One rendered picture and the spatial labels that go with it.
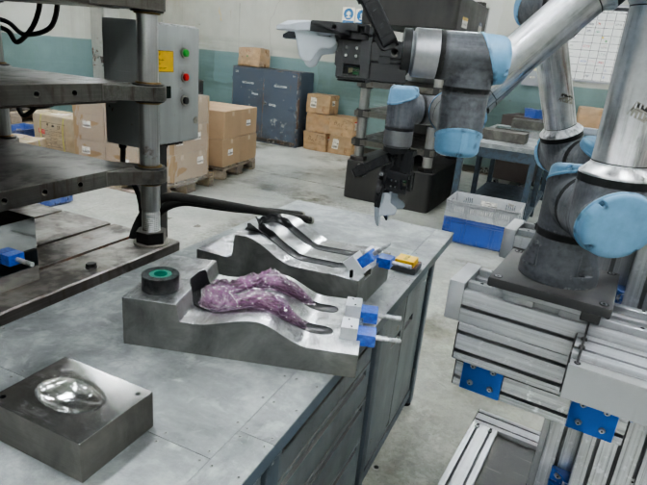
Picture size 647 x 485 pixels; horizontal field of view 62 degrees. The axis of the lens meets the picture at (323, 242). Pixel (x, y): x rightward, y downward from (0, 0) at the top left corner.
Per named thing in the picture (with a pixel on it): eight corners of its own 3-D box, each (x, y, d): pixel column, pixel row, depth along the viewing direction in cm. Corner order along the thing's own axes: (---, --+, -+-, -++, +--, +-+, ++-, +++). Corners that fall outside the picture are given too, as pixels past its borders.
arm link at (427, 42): (443, 24, 82) (436, 35, 90) (413, 22, 82) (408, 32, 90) (436, 76, 83) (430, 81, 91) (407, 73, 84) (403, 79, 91)
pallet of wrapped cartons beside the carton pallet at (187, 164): (215, 185, 573) (217, 94, 542) (166, 200, 503) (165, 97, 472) (124, 167, 615) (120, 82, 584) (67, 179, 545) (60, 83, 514)
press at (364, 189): (463, 188, 669) (495, 7, 600) (427, 214, 537) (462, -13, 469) (392, 174, 707) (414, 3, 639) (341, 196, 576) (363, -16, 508)
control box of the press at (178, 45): (201, 382, 240) (207, 27, 191) (154, 421, 213) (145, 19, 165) (163, 368, 248) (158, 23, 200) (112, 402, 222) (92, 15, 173)
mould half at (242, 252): (387, 279, 162) (393, 237, 157) (354, 313, 139) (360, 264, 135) (245, 243, 180) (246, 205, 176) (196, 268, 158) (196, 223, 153)
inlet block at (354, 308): (400, 323, 129) (402, 303, 128) (400, 334, 125) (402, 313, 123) (345, 316, 131) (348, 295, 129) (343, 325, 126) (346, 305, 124)
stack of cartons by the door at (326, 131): (360, 154, 830) (366, 98, 802) (351, 157, 802) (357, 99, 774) (311, 145, 865) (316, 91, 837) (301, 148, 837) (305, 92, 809)
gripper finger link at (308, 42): (275, 56, 82) (335, 63, 84) (279, 14, 81) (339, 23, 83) (273, 59, 85) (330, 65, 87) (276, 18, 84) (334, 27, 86)
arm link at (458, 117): (471, 150, 98) (481, 87, 94) (482, 161, 87) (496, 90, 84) (427, 145, 98) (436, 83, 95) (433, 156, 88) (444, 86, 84)
